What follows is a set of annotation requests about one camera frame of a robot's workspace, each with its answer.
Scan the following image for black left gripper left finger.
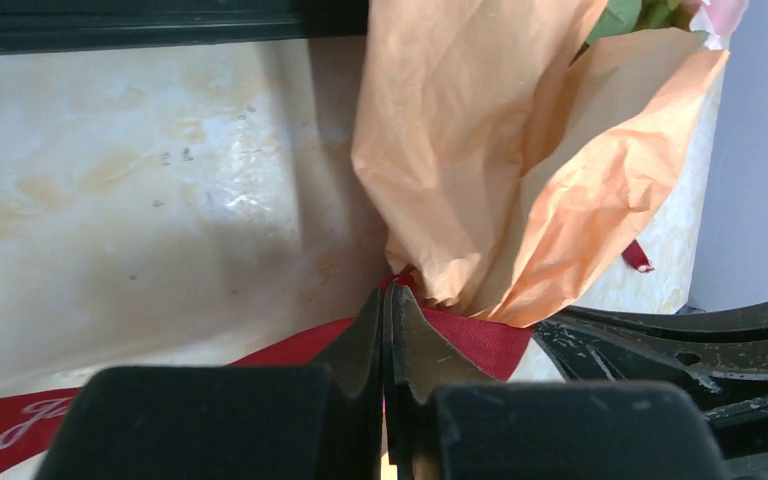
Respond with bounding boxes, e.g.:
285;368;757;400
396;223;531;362
36;291;382;479

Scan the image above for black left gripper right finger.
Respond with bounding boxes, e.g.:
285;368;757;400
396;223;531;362
383;284;730;479

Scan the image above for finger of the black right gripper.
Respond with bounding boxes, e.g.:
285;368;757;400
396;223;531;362
533;298;768;425

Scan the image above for orange paper bouquet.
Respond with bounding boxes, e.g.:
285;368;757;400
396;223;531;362
352;1;729;327

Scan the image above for black white checkerboard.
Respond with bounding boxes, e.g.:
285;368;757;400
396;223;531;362
0;0;369;55

